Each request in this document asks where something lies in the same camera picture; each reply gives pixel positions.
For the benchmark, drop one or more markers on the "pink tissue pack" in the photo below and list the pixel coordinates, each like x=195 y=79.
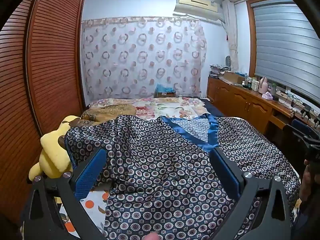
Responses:
x=267 y=96

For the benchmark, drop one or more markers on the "floral blanket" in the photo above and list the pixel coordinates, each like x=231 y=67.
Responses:
x=162 y=107

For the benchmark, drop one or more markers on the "stack of folded fabrics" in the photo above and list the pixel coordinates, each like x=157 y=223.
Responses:
x=217 y=70

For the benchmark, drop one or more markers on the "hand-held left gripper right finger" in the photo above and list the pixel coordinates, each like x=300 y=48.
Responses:
x=225 y=170

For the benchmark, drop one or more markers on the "open cardboard box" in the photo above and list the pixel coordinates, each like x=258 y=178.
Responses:
x=231 y=76

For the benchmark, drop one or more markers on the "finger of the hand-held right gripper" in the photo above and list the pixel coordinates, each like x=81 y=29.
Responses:
x=300 y=127

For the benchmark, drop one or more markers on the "wooden sideboard cabinet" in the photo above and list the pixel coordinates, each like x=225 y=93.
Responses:
x=240 y=100

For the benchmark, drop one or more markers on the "cream wall air conditioner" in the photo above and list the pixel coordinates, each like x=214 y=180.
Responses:
x=197 y=3

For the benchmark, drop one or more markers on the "yellow plush toy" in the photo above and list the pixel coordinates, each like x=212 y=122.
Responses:
x=52 y=155

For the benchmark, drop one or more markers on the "row of small bottles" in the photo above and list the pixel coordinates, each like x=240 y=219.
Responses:
x=252 y=82

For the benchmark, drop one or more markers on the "grey window blind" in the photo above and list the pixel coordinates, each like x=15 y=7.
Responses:
x=287 y=42

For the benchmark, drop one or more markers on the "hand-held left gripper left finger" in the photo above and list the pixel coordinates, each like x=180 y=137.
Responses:
x=87 y=172

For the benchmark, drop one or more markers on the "small grey fan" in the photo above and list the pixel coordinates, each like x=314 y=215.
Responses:
x=228 y=60

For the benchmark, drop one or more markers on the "wooden window frame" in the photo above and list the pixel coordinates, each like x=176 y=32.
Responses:
x=251 y=42

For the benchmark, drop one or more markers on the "person's left hand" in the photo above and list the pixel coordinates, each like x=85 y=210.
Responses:
x=153 y=237

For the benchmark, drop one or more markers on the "orange fruit print bed sheet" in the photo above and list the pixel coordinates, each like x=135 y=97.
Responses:
x=95 y=202

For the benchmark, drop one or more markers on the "brown gold patterned folded cloth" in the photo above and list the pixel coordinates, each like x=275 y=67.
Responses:
x=107 y=111

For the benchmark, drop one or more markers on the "dark blue mattress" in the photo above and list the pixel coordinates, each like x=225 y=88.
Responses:
x=212 y=108

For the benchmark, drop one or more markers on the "cardboard box with blue contents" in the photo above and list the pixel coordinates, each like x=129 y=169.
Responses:
x=163 y=90

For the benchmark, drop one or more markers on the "person's right hand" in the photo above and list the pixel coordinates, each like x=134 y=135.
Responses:
x=305 y=180

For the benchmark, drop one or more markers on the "wooden louvred wardrobe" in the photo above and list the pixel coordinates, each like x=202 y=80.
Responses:
x=50 y=67

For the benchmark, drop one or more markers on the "tied lace curtain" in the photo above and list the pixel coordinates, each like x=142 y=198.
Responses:
x=231 y=30

